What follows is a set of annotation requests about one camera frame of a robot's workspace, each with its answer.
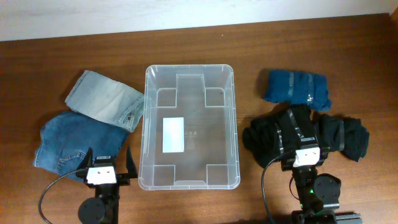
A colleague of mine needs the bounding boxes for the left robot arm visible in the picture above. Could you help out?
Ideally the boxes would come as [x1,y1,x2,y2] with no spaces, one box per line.
[76,149,138,224]

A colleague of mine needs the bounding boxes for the black cable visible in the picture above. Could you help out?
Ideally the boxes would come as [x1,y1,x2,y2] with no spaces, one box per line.
[260,154,297,224]
[37,169,82,224]

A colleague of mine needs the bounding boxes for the blue shirt bundle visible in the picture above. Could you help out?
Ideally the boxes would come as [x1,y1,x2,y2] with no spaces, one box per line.
[264,70,332,111]

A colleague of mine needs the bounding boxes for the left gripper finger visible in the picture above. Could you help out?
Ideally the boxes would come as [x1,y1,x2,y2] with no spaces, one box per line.
[80,147,93,169]
[126,146,138,179]

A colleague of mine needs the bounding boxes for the dark green shirt bundle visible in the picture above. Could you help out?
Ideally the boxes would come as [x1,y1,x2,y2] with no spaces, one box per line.
[313,114,370,162]

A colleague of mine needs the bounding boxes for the clear plastic storage bin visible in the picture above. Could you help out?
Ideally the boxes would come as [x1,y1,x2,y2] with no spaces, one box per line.
[138,64,241,190]

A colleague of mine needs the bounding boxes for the left black cable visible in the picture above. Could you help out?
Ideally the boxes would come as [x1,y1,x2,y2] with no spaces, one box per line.
[37,169,82,224]

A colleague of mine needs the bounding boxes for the black shirt bundle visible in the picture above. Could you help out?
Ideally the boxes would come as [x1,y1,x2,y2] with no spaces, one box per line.
[243,105,317,167]

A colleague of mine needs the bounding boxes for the right black cable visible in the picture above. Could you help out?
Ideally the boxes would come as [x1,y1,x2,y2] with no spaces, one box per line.
[260,154,297,224]

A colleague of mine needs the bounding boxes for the medium blue jeans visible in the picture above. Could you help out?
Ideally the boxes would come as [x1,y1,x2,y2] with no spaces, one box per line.
[33,111,129,175]

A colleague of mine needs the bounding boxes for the light blue jeans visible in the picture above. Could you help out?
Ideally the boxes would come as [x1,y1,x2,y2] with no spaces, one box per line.
[65,70,144,133]

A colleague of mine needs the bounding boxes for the white label in bin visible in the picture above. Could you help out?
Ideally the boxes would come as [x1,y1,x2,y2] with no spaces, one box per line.
[162,117,185,153]

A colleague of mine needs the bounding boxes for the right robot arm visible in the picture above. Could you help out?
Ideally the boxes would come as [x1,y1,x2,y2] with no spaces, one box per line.
[281,138,363,224]

